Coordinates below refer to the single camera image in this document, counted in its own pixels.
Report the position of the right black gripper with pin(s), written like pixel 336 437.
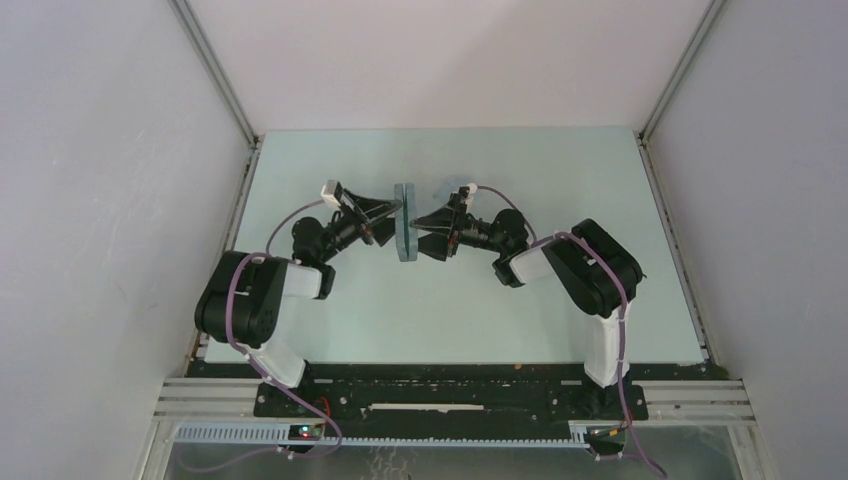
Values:
pixel 438 245

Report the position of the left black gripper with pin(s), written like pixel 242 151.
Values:
pixel 364 209

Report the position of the grey-blue glasses case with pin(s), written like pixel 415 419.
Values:
pixel 406 237

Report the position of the light blue cleaning cloth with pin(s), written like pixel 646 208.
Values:
pixel 453 184

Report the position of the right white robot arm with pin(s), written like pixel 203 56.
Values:
pixel 598 274

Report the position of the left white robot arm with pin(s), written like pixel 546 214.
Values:
pixel 243 299

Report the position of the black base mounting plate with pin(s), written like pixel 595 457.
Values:
pixel 477 401

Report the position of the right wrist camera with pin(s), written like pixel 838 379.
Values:
pixel 467 192

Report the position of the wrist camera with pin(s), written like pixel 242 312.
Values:
pixel 332 193
pixel 467 192

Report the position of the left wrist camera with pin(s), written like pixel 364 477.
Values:
pixel 332 193

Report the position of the right aluminium frame post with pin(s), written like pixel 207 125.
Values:
pixel 706 24

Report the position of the aluminium frame post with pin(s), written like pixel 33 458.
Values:
pixel 190 22
pixel 706 24

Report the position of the grey slotted cable duct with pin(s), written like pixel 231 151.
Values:
pixel 285 435

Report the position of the left aluminium frame post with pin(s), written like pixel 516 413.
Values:
pixel 190 22

